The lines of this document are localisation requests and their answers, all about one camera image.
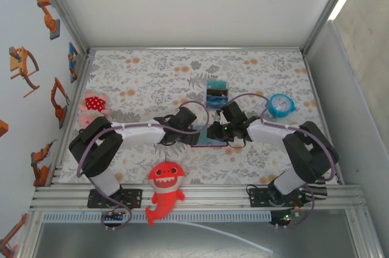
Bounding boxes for round circuit board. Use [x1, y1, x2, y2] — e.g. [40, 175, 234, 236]
[269, 208, 301, 228]

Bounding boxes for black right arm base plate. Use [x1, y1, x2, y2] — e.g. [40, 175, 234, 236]
[248, 187, 274, 209]

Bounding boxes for red card holder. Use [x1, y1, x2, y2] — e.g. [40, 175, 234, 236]
[190, 124, 229, 149]

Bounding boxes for white slotted cable duct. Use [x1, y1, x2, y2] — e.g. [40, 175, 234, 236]
[41, 211, 273, 223]

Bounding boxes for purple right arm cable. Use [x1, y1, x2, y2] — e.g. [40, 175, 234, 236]
[224, 92, 338, 230]

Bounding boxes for blue alarm clock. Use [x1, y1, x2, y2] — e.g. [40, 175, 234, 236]
[266, 93, 297, 118]

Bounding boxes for floral table mat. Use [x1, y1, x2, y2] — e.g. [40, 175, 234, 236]
[59, 49, 340, 186]

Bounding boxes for small circuit board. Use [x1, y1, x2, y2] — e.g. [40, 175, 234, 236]
[101, 210, 126, 226]

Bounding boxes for red shark plush toy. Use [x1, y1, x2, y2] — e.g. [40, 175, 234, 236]
[145, 154, 186, 227]

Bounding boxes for black white striped pouch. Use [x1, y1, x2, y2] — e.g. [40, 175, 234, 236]
[299, 178, 329, 201]

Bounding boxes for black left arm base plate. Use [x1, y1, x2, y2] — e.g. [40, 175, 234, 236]
[87, 188, 143, 209]

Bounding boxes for aluminium side rail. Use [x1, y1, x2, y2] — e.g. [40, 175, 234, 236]
[45, 52, 97, 186]
[302, 52, 344, 186]

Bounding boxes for thin aluminium frame rail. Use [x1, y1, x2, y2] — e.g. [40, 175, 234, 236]
[86, 46, 306, 55]

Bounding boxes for blue orange machine sticker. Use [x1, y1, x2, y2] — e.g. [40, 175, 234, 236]
[67, 41, 79, 84]

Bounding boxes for wide aluminium frame rail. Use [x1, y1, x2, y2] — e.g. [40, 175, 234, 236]
[29, 184, 367, 212]

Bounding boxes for aluminium frame post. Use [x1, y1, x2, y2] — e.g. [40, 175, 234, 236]
[299, 0, 361, 55]
[32, 0, 91, 55]

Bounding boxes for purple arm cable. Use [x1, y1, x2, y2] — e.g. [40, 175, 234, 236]
[75, 100, 210, 232]
[224, 92, 338, 230]

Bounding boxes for orange gripper claw sticker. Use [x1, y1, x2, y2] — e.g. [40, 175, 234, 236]
[8, 46, 40, 99]

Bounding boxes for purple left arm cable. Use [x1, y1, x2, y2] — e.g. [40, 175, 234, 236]
[75, 100, 210, 232]

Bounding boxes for pink pig plush toy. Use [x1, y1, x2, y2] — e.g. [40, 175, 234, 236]
[77, 91, 112, 128]

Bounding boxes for white plastic tube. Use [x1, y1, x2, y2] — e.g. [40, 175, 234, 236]
[177, 220, 274, 254]

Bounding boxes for blue teal card box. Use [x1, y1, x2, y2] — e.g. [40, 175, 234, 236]
[205, 80, 229, 110]

